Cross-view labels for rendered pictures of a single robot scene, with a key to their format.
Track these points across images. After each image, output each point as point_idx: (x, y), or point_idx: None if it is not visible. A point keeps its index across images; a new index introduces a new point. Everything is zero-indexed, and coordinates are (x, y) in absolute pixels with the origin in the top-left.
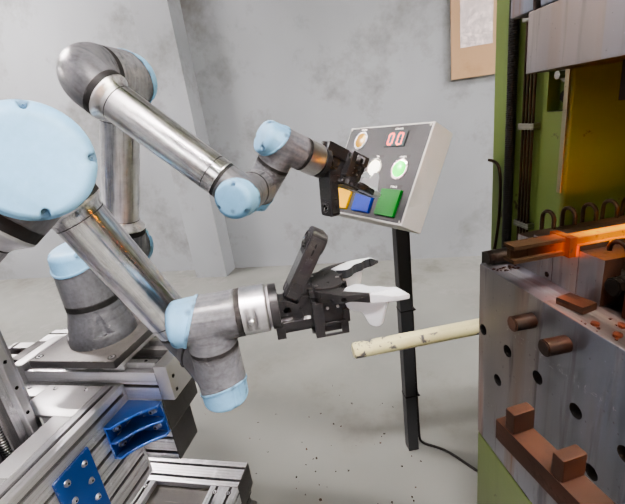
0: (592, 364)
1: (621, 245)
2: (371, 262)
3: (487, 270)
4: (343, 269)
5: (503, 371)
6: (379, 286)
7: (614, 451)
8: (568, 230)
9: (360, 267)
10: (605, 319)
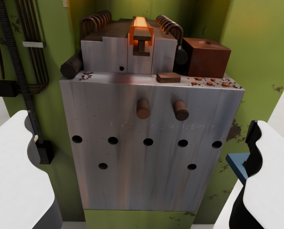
0: (199, 109)
1: (178, 27)
2: (33, 121)
3: (74, 83)
4: (36, 211)
5: (109, 156)
6: (260, 144)
7: (210, 147)
8: (110, 32)
9: (37, 151)
10: (188, 79)
